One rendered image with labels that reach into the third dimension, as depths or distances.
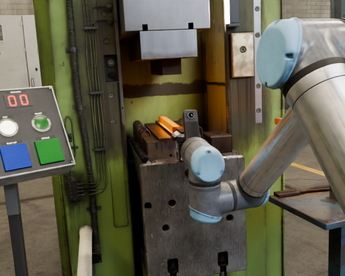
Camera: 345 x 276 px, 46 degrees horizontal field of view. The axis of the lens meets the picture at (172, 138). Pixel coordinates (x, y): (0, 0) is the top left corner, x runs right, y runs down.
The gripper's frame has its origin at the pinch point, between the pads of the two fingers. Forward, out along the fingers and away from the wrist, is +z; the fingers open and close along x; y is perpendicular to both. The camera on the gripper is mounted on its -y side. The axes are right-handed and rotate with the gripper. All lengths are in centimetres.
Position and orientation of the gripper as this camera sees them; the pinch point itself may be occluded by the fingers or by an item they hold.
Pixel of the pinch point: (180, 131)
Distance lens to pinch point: 143.3
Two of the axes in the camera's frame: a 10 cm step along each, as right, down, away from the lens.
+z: -1.9, -2.1, 9.6
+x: 9.8, -0.8, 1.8
